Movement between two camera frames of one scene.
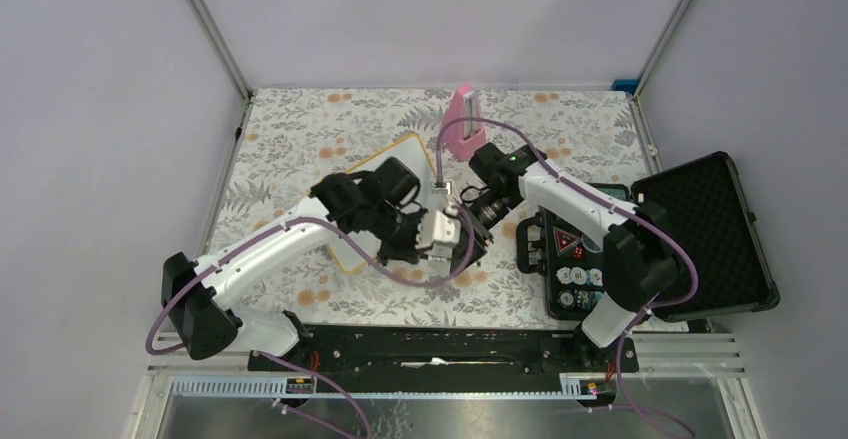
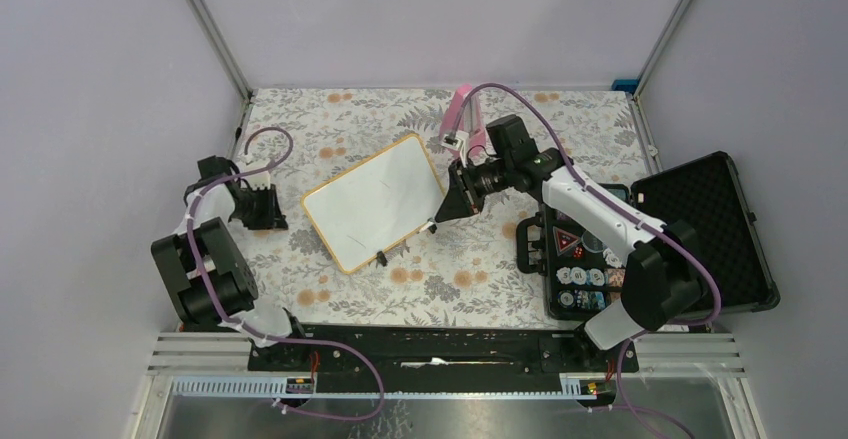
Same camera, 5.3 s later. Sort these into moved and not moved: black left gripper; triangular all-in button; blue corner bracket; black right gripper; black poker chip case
Moved: black left gripper; black right gripper
Not moved: blue corner bracket; black poker chip case; triangular all-in button
